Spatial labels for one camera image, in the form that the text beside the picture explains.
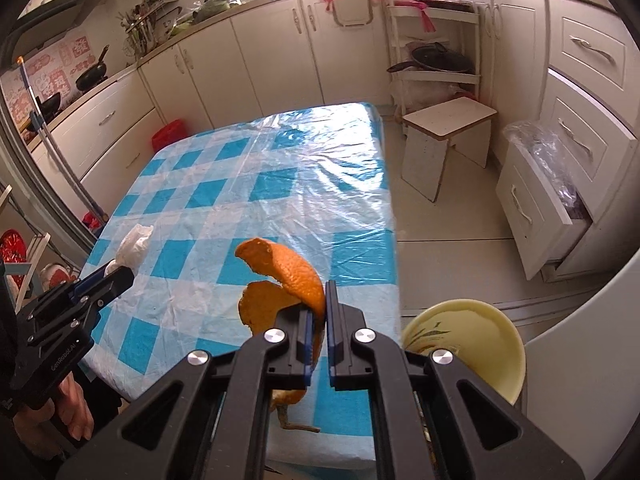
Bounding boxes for orange peel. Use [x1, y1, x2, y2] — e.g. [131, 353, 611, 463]
[235, 237, 327, 433]

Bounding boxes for mop pole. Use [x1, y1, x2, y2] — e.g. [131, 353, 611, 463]
[16, 57, 108, 226]

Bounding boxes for white blue storage rack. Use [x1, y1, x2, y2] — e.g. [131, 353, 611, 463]
[0, 182, 51, 311]

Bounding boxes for white shelf cart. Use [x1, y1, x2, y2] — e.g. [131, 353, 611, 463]
[385, 0, 482, 126]

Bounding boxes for open white drawer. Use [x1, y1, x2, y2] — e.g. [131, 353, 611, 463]
[495, 132, 593, 281]

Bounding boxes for white wooden stool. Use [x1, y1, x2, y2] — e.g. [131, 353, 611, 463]
[401, 96, 498, 203]

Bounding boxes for white hanging bin red bag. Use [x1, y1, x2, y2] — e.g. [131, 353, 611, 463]
[320, 0, 388, 28]

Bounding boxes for yellow plastic bin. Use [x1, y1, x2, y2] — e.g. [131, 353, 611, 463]
[401, 299, 527, 406]

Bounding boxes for white drawer cabinet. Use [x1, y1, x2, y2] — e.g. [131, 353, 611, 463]
[540, 0, 640, 281]

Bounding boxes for red trash bin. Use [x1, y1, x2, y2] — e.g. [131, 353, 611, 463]
[151, 119, 187, 153]

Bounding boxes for black frying pan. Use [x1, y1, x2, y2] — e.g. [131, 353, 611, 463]
[387, 42, 473, 73]

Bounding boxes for white refrigerator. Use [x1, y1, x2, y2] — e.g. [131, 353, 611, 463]
[520, 240, 640, 480]

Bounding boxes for white tissue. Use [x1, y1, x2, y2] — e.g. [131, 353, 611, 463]
[116, 224, 155, 271]

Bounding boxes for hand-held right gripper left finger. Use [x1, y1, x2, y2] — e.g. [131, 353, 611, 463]
[55, 309, 326, 480]

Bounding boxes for bag of green vegetables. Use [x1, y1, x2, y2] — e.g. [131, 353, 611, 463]
[170, 0, 241, 36]

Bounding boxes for blue checkered plastic tablecloth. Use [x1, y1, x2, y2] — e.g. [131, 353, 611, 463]
[80, 101, 401, 463]

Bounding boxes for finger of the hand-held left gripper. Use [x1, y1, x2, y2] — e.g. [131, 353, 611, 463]
[77, 265, 137, 312]
[69, 267, 113, 301]

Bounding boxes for utensil rack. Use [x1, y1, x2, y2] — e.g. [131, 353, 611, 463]
[117, 0, 183, 56]

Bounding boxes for clear plastic bags in drawer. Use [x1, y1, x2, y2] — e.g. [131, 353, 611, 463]
[502, 121, 583, 211]

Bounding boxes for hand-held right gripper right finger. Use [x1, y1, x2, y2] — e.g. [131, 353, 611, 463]
[325, 280, 583, 480]

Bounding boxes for black wok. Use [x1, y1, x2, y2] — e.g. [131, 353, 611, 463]
[25, 91, 62, 133]
[75, 45, 110, 92]

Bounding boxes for white base cabinets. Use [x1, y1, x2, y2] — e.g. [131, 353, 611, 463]
[25, 0, 551, 211]

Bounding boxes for range hood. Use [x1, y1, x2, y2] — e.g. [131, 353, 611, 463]
[0, 0, 146, 61]

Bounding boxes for grey sliding door frame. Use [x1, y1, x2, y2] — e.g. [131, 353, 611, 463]
[0, 35, 101, 256]

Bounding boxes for person's left hand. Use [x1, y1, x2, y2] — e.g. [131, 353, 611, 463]
[12, 372, 96, 443]

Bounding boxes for red plastic ribbon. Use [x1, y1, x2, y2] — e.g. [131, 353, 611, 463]
[400, 1, 433, 33]

